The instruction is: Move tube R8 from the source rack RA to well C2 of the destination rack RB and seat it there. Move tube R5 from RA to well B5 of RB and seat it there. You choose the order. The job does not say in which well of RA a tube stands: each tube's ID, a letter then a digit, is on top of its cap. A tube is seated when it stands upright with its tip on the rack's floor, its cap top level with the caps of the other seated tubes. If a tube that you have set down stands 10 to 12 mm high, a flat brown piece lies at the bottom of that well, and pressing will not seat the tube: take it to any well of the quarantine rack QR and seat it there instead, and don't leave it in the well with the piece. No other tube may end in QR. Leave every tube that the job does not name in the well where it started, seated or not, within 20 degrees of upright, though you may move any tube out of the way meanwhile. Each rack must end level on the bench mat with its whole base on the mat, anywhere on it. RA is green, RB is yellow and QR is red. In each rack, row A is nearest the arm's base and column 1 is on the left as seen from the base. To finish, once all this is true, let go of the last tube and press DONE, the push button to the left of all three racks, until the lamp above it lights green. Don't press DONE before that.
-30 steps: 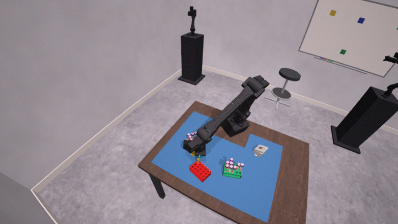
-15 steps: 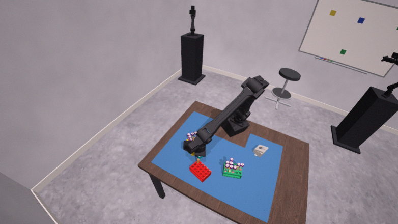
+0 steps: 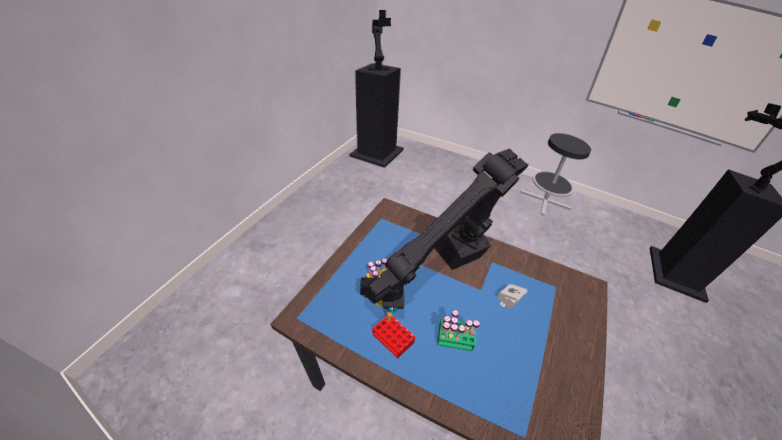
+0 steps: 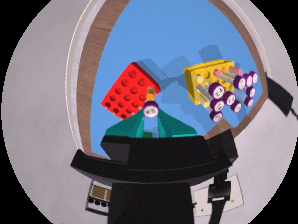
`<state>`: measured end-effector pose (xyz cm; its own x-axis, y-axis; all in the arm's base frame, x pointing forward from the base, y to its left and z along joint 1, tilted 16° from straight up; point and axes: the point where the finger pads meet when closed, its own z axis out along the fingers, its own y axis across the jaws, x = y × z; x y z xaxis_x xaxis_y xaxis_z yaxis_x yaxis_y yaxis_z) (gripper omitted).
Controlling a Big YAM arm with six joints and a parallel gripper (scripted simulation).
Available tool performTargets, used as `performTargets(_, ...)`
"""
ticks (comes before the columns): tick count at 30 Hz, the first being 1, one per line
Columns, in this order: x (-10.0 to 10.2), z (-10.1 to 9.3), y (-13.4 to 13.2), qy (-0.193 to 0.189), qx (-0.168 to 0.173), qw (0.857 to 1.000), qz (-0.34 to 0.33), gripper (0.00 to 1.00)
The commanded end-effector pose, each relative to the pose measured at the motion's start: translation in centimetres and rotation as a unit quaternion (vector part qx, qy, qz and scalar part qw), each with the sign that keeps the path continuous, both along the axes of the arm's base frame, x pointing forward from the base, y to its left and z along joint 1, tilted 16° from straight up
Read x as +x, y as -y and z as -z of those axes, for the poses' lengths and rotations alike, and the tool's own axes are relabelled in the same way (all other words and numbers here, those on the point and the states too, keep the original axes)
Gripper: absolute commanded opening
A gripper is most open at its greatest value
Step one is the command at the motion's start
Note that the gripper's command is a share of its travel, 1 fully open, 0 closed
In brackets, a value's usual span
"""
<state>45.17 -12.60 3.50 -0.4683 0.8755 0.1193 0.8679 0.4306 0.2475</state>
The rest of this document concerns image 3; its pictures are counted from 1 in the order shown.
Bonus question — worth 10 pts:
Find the blue bench mat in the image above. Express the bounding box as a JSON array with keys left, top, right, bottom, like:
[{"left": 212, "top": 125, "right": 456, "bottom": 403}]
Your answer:
[{"left": 297, "top": 219, "right": 556, "bottom": 438}]

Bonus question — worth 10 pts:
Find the green tube rack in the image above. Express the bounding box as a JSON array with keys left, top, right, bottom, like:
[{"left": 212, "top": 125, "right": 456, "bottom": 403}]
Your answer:
[{"left": 437, "top": 318, "right": 476, "bottom": 351}]

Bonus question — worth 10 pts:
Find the red rack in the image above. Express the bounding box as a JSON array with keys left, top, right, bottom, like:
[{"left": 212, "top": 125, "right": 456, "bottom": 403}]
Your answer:
[{"left": 372, "top": 316, "right": 415, "bottom": 359}]

